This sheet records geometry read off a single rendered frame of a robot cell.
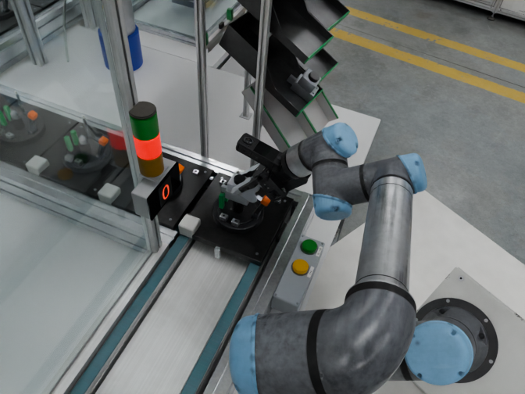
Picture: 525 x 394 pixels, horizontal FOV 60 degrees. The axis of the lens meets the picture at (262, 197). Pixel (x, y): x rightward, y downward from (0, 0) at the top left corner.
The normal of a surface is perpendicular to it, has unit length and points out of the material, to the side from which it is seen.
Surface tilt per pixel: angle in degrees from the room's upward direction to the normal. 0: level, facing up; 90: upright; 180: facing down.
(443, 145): 0
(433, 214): 0
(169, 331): 0
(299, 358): 44
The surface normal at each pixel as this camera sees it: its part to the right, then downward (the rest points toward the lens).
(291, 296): 0.07, -0.66
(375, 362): 0.28, -0.03
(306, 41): 0.42, -0.40
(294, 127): 0.64, -0.14
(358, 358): 0.02, -0.18
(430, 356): -0.38, -0.17
